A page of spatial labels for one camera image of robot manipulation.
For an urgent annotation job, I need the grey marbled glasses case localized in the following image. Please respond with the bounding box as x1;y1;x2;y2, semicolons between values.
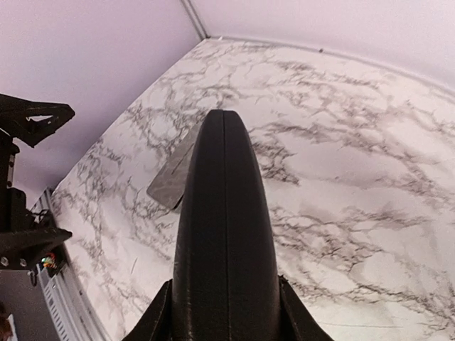
146;124;200;211

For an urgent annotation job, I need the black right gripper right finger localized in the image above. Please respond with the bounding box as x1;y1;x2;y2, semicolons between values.
279;276;333;341

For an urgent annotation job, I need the black glasses case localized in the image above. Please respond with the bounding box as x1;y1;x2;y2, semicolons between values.
171;110;281;340

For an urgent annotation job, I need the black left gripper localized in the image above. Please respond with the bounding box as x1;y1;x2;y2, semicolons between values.
1;94;75;270

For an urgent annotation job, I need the aluminium frame post left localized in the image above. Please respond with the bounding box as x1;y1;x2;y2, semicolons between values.
180;0;210;40

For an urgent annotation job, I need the aluminium front rail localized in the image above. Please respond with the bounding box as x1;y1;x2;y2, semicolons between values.
30;188;111;341

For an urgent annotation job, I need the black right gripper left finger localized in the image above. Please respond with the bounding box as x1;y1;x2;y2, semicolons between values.
122;280;172;341

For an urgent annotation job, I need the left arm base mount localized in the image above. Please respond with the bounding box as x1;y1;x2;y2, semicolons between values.
28;209;65;287

